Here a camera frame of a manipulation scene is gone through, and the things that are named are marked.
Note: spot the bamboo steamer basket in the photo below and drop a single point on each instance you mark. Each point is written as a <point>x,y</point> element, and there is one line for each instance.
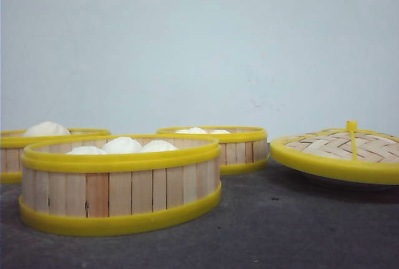
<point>244,150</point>
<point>92,195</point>
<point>13,143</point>

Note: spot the woven bamboo steamer lid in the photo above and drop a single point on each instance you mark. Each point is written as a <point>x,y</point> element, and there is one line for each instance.
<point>347,154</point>

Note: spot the back basket right bun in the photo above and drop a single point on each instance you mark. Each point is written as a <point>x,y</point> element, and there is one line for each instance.
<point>219,131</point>

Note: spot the front right white bun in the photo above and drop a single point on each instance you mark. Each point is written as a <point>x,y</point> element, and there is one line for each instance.
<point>158,146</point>

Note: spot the front left white bun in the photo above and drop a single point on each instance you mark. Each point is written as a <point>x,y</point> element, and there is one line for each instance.
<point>87,150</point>

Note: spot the white plate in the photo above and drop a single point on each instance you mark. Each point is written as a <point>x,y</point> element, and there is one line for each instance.
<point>348,185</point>

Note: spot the white bun in left basket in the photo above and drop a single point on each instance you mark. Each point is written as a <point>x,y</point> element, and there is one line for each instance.
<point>46,128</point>

